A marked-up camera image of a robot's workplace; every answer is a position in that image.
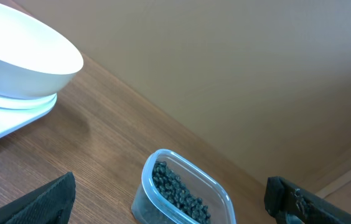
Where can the clear plastic container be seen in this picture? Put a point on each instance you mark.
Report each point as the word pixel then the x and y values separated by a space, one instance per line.
pixel 149 206

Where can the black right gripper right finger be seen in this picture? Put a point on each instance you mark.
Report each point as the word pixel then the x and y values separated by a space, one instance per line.
pixel 288 203

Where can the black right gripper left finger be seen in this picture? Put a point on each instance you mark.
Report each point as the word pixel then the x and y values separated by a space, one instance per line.
pixel 51 203

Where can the black beans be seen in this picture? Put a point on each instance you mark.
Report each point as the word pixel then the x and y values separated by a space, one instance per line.
pixel 171 187

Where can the white bowl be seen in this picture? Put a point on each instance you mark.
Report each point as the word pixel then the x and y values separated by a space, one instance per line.
pixel 35 60

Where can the white digital kitchen scale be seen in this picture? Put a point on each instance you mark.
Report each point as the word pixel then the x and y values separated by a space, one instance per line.
pixel 16 113

